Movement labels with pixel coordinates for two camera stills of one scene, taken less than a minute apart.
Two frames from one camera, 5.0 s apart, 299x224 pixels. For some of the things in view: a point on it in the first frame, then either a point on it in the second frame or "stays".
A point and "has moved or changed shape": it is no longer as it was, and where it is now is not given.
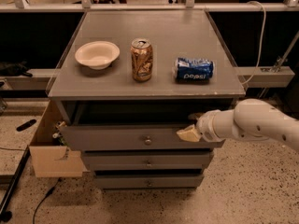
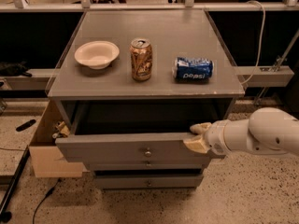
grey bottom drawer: [149, 181] stays
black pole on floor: [6, 216] stays
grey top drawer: [130, 138] has moved or changed shape
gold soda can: [142, 59] stays
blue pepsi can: [193, 70] stays
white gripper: [206, 126] -> [214, 139]
